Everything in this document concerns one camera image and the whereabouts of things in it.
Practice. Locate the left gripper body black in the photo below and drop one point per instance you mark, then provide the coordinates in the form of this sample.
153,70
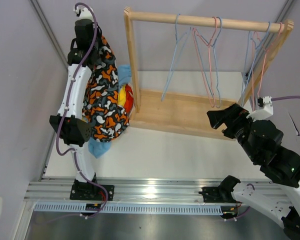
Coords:
97,43

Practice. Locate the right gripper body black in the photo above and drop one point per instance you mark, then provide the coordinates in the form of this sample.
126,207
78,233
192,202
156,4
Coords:
239,126

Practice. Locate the yellow shorts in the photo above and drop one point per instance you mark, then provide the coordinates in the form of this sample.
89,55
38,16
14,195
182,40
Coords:
121,96

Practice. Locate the black orange camouflage shorts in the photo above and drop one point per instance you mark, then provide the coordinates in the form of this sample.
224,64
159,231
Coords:
101,107

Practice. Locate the orange red shorts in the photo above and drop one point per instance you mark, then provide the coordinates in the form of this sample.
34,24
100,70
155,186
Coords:
129,98

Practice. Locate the blue wire hanger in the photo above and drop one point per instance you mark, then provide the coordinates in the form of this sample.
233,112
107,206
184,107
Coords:
180,43

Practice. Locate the light blue shorts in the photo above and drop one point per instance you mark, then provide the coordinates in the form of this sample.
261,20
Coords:
97,149

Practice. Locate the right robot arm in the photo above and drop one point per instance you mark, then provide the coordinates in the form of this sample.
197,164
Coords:
261,140

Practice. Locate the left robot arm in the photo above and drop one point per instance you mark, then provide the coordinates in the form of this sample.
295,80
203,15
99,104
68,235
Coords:
73,132

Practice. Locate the wooden clothes rack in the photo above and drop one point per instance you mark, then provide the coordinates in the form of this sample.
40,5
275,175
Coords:
208,77

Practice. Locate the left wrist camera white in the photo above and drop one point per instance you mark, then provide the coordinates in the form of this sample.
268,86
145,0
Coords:
83,13

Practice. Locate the aluminium frame post left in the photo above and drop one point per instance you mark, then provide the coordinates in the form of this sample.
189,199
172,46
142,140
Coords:
48,30

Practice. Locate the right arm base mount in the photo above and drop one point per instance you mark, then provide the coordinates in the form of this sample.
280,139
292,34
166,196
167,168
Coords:
217,192

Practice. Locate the aluminium mounting rail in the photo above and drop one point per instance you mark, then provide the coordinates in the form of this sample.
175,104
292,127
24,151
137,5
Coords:
126,190

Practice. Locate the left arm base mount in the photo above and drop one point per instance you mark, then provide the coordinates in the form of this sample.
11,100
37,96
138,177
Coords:
85,191

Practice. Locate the slotted cable duct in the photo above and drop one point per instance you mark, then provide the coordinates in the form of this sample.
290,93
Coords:
129,208

